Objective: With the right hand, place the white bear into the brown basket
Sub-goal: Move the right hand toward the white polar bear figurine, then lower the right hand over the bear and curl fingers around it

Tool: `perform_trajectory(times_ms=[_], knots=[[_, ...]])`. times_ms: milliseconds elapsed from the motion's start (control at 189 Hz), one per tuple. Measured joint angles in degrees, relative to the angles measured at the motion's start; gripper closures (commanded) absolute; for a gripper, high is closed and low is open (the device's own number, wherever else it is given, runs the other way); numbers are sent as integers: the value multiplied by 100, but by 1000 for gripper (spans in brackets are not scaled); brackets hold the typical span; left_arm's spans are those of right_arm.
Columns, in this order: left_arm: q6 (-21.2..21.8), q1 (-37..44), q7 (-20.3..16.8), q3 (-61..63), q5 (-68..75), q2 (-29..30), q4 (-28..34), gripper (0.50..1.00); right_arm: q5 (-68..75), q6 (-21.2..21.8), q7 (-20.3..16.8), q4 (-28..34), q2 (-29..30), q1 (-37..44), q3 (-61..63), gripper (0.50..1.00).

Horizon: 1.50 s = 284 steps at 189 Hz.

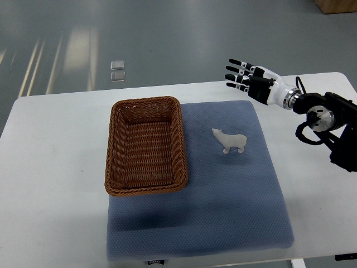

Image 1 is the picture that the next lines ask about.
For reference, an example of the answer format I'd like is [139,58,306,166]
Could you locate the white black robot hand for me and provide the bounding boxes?
[225,59,305,110]

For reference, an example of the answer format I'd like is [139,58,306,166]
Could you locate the white bear figurine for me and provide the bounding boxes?
[211,128,247,154]

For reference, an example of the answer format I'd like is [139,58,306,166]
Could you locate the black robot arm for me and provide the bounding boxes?
[292,92,356,172]

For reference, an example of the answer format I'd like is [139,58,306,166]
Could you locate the brown wicker basket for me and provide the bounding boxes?
[104,96,189,197]

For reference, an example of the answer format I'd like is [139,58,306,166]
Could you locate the brown wooden box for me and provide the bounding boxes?
[314,0,356,15]

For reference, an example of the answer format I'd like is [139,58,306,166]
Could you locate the blue quilted mat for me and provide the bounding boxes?
[107,100,294,261]

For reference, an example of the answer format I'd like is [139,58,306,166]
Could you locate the lower clear floor plate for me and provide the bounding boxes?
[110,71,126,82]

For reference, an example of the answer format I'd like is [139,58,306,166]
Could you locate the clear floor plate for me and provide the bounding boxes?
[110,60,125,70]
[110,71,126,82]

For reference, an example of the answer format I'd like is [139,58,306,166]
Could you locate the upper clear floor plate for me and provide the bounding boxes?
[110,60,125,70]

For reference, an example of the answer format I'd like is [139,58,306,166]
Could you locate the black table control panel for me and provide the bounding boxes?
[335,253,357,261]

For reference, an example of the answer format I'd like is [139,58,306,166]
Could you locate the black cable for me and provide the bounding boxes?
[295,75,327,146]

